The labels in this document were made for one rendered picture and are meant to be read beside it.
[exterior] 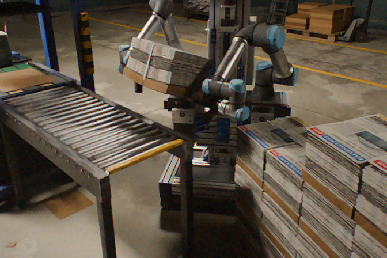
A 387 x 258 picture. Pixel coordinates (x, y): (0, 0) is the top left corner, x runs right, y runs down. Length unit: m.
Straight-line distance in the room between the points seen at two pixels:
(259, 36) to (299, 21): 6.28
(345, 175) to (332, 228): 0.25
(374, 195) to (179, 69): 1.09
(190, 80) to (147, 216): 1.15
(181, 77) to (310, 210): 0.88
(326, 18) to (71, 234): 6.41
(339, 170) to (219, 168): 1.56
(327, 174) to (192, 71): 0.89
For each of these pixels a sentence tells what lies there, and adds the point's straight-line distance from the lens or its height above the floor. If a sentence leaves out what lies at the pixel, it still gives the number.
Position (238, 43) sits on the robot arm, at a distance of 2.12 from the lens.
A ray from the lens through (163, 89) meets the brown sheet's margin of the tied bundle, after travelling 2.01.
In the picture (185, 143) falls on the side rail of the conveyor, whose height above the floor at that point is 0.79.
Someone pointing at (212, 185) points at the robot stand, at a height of 0.22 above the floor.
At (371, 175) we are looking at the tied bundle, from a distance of 1.41.
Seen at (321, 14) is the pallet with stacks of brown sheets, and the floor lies 0.47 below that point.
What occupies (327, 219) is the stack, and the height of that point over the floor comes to 0.75.
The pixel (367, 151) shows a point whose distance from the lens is 1.50.
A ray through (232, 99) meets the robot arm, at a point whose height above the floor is 1.05.
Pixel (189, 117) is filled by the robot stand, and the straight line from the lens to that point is 2.50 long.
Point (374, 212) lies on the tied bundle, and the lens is 1.45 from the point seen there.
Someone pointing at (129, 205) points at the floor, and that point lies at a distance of 2.98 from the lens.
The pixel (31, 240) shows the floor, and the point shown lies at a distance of 2.86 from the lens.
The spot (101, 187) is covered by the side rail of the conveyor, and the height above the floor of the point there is 0.76.
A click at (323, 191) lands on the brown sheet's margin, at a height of 0.86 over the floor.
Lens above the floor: 1.72
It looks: 23 degrees down
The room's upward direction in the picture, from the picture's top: 1 degrees counter-clockwise
